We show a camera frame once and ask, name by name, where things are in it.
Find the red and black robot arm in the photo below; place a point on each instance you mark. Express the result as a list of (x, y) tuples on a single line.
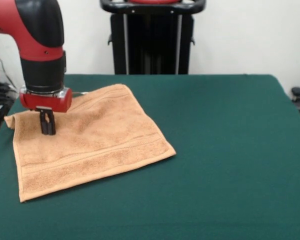
[(40, 32)]

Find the dark green table cloth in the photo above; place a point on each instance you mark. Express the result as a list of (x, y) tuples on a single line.
[(215, 187)]

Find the tan terry towel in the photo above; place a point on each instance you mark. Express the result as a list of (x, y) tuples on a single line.
[(102, 145)]

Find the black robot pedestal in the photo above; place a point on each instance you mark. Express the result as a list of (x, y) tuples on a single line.
[(152, 45)]

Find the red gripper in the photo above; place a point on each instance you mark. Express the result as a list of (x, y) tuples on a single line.
[(46, 101)]

